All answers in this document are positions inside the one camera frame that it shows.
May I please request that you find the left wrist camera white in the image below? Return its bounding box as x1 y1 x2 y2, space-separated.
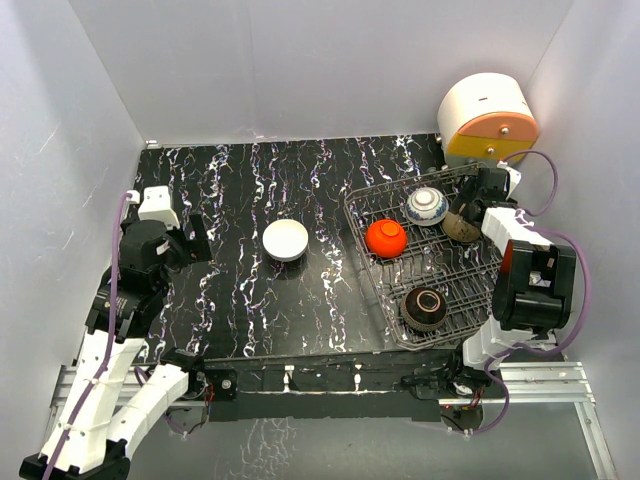
126 185 180 230

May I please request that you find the round drawer cabinet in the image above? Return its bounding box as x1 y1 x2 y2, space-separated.
437 72 539 168

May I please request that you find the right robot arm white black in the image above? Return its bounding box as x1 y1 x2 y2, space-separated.
400 167 580 399

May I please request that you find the aluminium frame rail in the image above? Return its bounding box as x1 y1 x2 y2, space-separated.
52 362 619 480

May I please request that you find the wire dish rack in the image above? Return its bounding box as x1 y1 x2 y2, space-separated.
344 164 502 351

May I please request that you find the black glossy bowl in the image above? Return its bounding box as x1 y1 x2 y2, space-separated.
441 211 481 243

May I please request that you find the brown beige bowl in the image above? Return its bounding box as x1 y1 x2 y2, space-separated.
400 287 447 333

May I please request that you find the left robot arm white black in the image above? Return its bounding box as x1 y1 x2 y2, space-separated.
19 214 211 479

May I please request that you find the red bowl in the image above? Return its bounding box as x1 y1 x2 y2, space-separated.
365 219 408 259

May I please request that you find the blue white patterned bowl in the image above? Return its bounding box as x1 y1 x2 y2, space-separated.
404 187 449 227

